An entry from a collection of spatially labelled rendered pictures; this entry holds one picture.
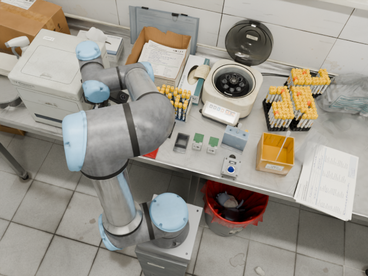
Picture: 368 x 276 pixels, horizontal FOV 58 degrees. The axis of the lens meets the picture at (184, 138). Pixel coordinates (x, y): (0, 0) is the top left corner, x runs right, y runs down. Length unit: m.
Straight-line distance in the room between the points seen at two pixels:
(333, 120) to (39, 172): 1.89
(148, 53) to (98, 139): 1.08
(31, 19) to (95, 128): 1.18
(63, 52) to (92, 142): 0.79
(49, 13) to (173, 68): 0.64
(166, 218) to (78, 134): 0.44
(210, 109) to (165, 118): 0.83
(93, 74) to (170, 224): 0.50
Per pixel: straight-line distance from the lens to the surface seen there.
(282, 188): 1.43
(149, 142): 0.66
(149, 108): 0.67
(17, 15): 1.83
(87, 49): 1.10
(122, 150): 0.66
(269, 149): 1.49
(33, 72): 1.37
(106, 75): 1.04
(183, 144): 1.43
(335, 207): 1.47
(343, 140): 1.65
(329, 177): 1.51
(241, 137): 1.38
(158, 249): 1.21
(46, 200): 2.41
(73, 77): 1.31
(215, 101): 1.48
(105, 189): 0.79
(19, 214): 2.43
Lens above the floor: 2.13
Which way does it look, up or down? 59 degrees down
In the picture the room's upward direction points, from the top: 5 degrees clockwise
